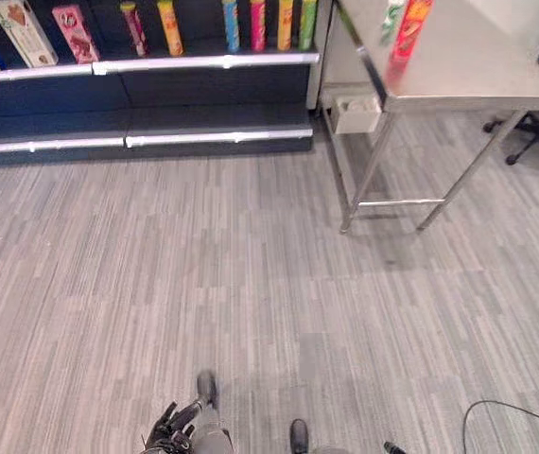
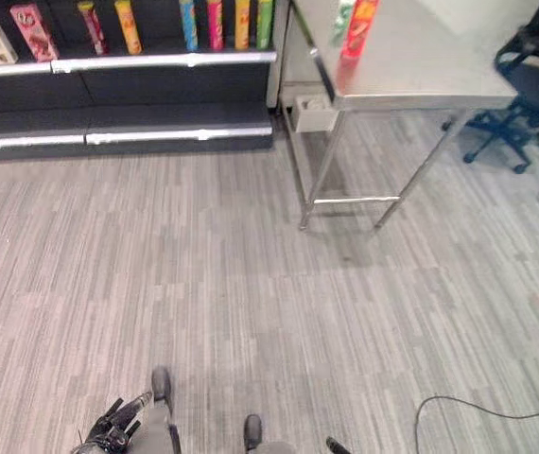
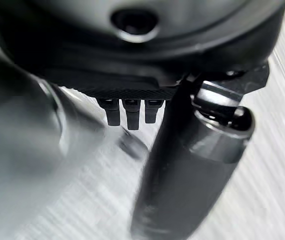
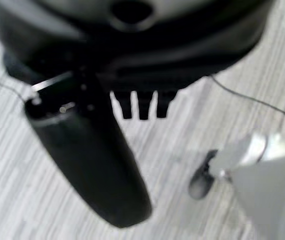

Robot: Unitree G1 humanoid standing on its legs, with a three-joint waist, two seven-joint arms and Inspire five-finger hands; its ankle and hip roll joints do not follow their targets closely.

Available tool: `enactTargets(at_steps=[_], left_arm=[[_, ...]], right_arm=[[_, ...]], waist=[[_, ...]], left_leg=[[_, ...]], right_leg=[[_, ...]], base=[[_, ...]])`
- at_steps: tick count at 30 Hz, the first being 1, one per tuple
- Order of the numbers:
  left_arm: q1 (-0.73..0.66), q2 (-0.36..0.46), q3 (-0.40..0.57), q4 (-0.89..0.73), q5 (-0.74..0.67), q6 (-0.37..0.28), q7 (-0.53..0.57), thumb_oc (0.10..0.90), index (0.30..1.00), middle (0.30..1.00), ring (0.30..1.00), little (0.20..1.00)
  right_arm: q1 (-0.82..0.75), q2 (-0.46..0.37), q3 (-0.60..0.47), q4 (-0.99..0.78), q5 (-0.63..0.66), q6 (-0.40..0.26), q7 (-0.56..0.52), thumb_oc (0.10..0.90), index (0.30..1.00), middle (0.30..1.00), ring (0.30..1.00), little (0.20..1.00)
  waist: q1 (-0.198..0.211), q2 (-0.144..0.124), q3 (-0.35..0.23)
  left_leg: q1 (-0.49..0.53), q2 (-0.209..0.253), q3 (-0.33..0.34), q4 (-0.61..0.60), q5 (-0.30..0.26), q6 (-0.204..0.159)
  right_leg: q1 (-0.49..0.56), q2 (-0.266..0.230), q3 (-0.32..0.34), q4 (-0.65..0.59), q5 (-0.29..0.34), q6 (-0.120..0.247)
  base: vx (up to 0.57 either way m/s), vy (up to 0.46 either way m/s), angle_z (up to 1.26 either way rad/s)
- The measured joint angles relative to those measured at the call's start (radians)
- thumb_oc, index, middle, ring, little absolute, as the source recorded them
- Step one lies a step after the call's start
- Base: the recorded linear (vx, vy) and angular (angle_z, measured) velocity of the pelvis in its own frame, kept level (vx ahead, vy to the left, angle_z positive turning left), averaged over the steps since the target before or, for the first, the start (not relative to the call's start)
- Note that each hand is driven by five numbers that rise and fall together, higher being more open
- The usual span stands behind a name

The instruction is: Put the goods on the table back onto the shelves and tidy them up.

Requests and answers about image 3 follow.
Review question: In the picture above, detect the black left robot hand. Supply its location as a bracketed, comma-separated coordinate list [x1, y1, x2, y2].
[0, 0, 285, 240]

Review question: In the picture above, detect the silver robot leg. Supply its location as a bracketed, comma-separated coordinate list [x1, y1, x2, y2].
[0, 17, 108, 240]

